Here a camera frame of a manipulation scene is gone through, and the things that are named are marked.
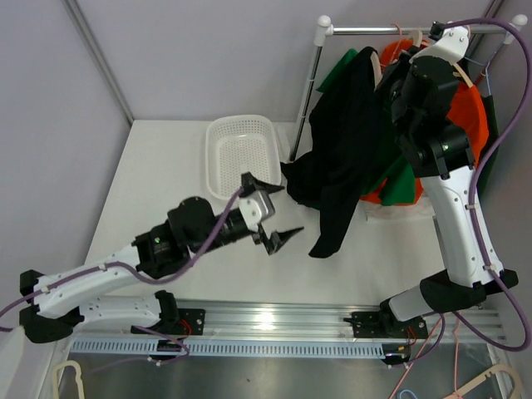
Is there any black mounting plate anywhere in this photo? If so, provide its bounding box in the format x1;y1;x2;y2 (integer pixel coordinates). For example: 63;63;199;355
343;311;428;339
148;308;205;336

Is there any dark green t shirt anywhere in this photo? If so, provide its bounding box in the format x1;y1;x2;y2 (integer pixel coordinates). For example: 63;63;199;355
476;95;500;198

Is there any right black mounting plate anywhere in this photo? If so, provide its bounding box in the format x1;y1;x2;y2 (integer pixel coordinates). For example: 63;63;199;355
343;311;428;339

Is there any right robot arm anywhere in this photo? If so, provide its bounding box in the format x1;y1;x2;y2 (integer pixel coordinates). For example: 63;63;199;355
376;46;519;337

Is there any beige wooden hanger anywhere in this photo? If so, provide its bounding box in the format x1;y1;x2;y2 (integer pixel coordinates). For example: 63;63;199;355
370;29;424;89

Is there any beige hanger bottom left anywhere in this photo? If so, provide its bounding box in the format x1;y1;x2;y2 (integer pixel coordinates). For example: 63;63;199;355
52;360;86;399

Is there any pink wire hanger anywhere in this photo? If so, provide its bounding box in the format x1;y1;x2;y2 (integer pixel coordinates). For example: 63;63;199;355
392;22;405;40

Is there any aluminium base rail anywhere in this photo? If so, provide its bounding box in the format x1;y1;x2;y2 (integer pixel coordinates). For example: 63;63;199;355
70;295;508;344

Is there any blue wire hanger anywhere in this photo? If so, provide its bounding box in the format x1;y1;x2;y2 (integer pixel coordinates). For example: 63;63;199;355
465;49;499;96

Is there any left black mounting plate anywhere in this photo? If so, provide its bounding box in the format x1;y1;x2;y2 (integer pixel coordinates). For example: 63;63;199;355
148;308;205;336

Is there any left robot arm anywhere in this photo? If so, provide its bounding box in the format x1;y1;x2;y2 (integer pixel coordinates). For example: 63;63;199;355
19;172;301;343

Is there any black t shirt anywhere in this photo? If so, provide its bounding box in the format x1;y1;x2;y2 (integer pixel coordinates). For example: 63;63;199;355
281;47;390;259

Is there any metal clothes rack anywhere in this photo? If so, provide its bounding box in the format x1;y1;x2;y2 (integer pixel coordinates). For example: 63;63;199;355
288;14;531;161

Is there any white perforated plastic basket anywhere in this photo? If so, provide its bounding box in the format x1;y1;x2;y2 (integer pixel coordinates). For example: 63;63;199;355
205;115;282;200

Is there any beige hanger of orange shirt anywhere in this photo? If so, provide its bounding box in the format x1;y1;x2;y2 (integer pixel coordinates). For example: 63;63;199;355
453;25;474;88

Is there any orange t shirt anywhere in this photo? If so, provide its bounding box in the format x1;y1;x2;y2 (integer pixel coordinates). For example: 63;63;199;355
359;40;489;204

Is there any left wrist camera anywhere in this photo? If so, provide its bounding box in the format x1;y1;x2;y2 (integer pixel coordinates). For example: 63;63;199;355
239;190;275;232

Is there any pink hanger bottom right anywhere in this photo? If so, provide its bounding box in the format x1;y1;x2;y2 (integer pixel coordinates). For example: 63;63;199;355
388;306;463;399

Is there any slotted cable duct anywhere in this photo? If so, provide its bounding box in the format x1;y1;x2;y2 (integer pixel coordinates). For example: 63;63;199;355
71;337;385;360

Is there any beige hanger bottom right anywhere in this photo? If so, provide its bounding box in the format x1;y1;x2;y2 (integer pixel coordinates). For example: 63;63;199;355
437;363;529;398

